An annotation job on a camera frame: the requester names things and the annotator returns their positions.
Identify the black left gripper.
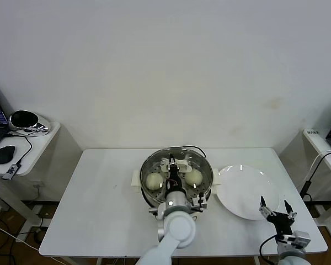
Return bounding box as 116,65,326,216
167,153,185,193

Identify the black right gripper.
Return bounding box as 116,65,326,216
258,195,298,238

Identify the white steamed baozi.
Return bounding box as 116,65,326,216
184,169,204,187
145,173,164,191

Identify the glass lid with cream handle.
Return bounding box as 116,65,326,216
140,146,213,206

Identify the perforated steel steamer basket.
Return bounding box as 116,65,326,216
140,147,213,215

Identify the white round plate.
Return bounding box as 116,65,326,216
217,164,281,221

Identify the shiny chrome black device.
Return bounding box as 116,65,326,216
8,110,50,135

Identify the small USB hub adapter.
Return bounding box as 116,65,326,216
1,162,20,182

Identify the black computer mouse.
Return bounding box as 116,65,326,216
0,145,16,166

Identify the black cooker power cable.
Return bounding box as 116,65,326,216
180,145,207,160

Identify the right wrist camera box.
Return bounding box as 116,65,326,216
291,231,312,249

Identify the black hanging cable with adapter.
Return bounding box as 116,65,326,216
299,152,331,204

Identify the white hanging cable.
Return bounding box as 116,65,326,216
306,149,331,183

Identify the black thin desk cable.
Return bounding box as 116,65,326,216
7,132,33,166

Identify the white floor cable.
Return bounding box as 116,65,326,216
0,222,41,253

